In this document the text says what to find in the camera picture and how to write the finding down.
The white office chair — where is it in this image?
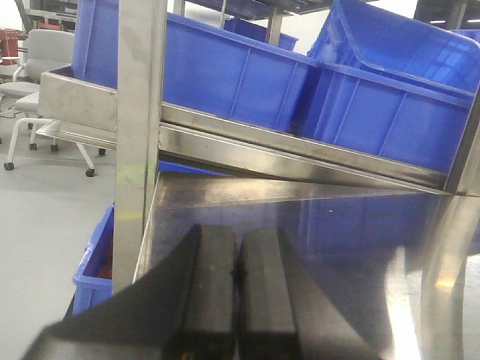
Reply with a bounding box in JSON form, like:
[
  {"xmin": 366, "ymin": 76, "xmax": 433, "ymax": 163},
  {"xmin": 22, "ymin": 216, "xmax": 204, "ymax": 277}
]
[{"xmin": 0, "ymin": 28, "xmax": 107, "ymax": 178}]

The blue plastic bin left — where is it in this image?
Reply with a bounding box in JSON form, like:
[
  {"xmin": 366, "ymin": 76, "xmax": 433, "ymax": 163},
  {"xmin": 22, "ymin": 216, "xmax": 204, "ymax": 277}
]
[{"xmin": 72, "ymin": 1, "xmax": 317, "ymax": 131}]

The blue plastic bin right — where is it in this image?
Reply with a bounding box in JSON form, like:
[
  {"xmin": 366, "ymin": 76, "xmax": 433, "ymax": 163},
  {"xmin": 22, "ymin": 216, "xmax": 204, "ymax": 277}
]
[{"xmin": 293, "ymin": 63, "xmax": 473, "ymax": 173}]

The blue bin on floor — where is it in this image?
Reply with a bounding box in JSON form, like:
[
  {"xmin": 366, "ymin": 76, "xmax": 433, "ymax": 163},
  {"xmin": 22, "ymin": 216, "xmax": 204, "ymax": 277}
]
[{"xmin": 73, "ymin": 205, "xmax": 114, "ymax": 315}]

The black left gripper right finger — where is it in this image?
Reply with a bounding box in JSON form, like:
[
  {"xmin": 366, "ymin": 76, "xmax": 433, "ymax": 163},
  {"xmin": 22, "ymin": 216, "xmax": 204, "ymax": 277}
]
[{"xmin": 238, "ymin": 228, "xmax": 379, "ymax": 359}]

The blue bin far background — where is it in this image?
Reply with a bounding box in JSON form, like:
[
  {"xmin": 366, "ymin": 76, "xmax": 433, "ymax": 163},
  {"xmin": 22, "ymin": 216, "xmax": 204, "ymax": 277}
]
[{"xmin": 223, "ymin": 17, "xmax": 299, "ymax": 51}]

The tilted blue bin on top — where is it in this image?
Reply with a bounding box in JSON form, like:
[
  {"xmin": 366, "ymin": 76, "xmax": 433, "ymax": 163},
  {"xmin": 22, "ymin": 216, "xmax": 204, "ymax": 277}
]
[{"xmin": 307, "ymin": 1, "xmax": 479, "ymax": 93}]

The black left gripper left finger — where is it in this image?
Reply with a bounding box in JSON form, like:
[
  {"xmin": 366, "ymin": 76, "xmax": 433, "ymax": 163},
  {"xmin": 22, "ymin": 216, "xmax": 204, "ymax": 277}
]
[{"xmin": 23, "ymin": 224, "xmax": 236, "ymax": 359}]

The stainless steel shelf rack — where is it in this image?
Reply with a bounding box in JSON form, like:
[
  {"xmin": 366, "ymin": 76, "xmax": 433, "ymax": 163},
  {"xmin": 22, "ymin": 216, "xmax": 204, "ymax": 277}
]
[{"xmin": 36, "ymin": 0, "xmax": 480, "ymax": 297}]

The blue plastic bin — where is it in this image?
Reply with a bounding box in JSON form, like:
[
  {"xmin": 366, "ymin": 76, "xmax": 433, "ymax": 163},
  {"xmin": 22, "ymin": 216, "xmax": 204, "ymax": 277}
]
[
  {"xmin": 72, "ymin": 1, "xmax": 317, "ymax": 131},
  {"xmin": 293, "ymin": 63, "xmax": 473, "ymax": 173}
]

